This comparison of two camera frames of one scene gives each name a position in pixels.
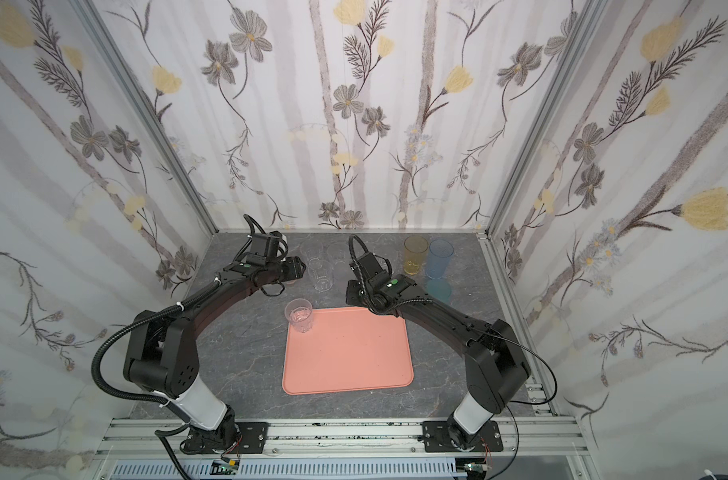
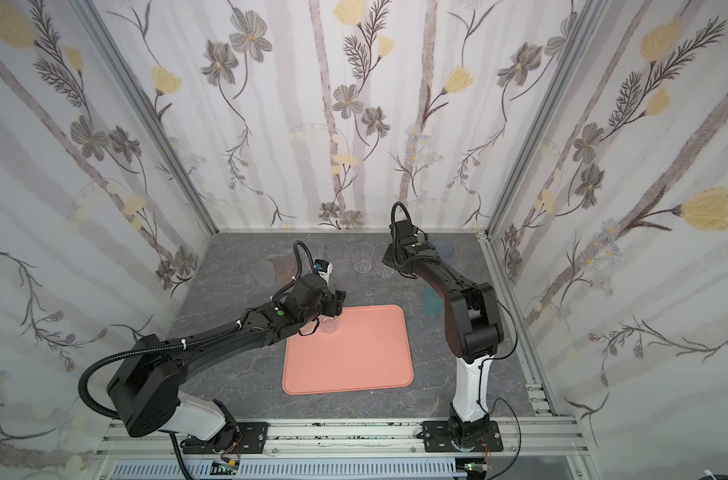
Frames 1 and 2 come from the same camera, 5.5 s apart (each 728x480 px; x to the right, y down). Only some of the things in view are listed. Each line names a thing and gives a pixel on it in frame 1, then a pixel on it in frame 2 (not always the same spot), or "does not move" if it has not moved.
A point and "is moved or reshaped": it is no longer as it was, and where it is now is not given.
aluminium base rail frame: (538, 438) does not move
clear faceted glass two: (338, 255) does not move
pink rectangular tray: (346, 349) does not move
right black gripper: (357, 295) → (394, 257)
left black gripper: (292, 267) → (335, 302)
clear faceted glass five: (323, 274) is moved or reshaped
